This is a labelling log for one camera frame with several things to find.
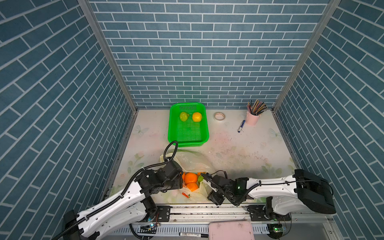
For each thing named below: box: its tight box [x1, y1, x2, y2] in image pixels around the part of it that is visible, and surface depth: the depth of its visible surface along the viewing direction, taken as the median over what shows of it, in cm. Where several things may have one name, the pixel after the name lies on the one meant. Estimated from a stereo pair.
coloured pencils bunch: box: [247, 99, 268, 116], surface depth 107 cm
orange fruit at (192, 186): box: [186, 182, 199, 192], surface depth 78 cm
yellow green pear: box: [180, 112, 190, 122], surface depth 113 cm
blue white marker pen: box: [237, 119, 246, 133], surface depth 110 cm
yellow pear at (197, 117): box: [192, 112, 202, 123], surface depth 111 cm
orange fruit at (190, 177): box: [184, 172, 198, 185], surface depth 82 cm
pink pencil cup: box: [245, 111, 261, 126], surface depth 110 cm
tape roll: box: [214, 112, 226, 121], surface depth 118 cm
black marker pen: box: [179, 232, 209, 238], surface depth 69 cm
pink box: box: [208, 221, 255, 240], surface depth 69 cm
